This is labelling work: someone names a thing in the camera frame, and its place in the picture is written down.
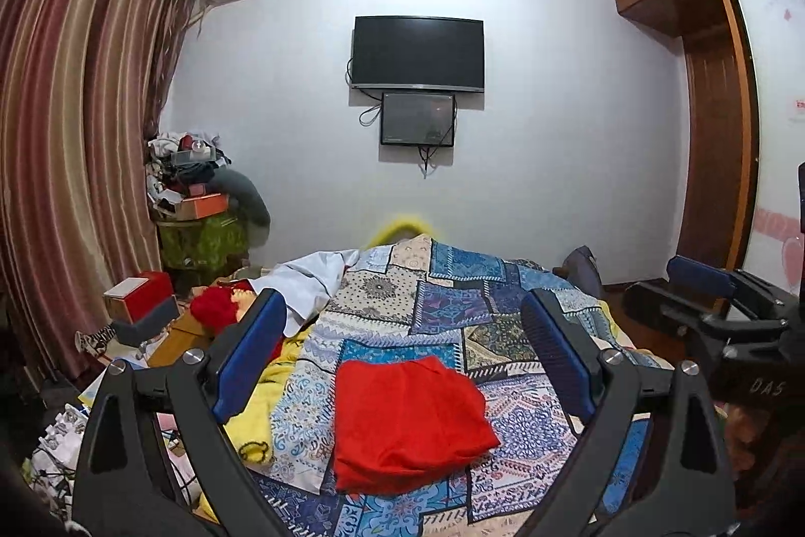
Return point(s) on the white sliding wardrobe door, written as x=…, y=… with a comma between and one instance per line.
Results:
x=775, y=37

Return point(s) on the blue patchwork quilt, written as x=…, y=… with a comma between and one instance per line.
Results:
x=468, y=316

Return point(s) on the dark grey pillow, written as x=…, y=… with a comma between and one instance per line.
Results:
x=243, y=195

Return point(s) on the pile of clothes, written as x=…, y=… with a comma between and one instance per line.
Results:
x=181, y=165

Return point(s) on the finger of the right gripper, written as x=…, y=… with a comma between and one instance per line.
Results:
x=679, y=316
x=701, y=277

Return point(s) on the small black wall monitor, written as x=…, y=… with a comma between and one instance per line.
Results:
x=418, y=120

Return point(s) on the white shirt on bed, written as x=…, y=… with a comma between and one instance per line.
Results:
x=306, y=284

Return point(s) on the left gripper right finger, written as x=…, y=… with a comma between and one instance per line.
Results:
x=682, y=483

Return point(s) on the striped red gold curtain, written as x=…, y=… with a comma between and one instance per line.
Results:
x=84, y=83

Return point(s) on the red white box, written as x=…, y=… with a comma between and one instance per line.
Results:
x=134, y=297

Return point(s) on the red zip jacket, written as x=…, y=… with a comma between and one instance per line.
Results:
x=400, y=426

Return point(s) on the brown wooden door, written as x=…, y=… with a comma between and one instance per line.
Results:
x=715, y=148

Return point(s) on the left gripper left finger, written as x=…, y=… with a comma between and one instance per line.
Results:
x=124, y=484

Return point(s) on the yellow blanket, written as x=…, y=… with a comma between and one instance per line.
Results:
x=286, y=430

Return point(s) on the orange shoe box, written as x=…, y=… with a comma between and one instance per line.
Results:
x=201, y=207

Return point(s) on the black wall television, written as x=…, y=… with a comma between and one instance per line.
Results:
x=416, y=53

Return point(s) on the grey blue bag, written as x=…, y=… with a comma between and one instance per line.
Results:
x=581, y=271

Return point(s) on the red plush toy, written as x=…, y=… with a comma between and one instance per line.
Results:
x=216, y=307

